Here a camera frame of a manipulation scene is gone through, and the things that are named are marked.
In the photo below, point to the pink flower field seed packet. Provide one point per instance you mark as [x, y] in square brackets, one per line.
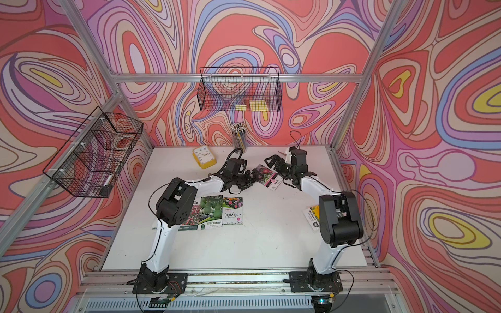
[193, 219]

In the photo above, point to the small yellow sticky notes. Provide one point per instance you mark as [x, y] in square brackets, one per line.
[241, 107]

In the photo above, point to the black wire basket wall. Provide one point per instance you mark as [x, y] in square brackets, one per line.
[91, 160]
[221, 88]

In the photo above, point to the striped pencil cup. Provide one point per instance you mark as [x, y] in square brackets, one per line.
[239, 136]

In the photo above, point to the black wire basket back wall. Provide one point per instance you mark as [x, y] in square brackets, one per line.
[221, 88]

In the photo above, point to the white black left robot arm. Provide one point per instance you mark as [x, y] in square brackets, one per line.
[171, 210]

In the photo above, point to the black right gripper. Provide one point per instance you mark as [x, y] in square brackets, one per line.
[276, 158]

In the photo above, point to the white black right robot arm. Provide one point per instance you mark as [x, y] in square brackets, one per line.
[340, 223]

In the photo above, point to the yellow square alarm clock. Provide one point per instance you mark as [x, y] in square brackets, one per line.
[204, 157]

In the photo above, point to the yellow sunflower seed packet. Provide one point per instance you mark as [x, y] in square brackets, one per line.
[312, 215]

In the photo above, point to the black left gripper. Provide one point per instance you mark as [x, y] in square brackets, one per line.
[254, 177]

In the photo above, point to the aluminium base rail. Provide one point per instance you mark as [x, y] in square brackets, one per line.
[365, 289]

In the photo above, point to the aluminium frame post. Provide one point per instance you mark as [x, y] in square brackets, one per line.
[73, 14]

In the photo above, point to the black wire basket left wall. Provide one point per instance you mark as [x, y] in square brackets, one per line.
[91, 160]

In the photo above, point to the mixed colour flower seed packet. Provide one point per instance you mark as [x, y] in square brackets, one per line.
[233, 211]

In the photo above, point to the green gourd seed packet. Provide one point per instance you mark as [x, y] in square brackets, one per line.
[211, 212]

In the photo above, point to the purple pink flower seed packet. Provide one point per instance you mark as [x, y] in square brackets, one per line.
[268, 178]

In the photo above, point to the yellow sticky notes pad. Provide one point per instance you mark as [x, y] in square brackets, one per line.
[258, 105]

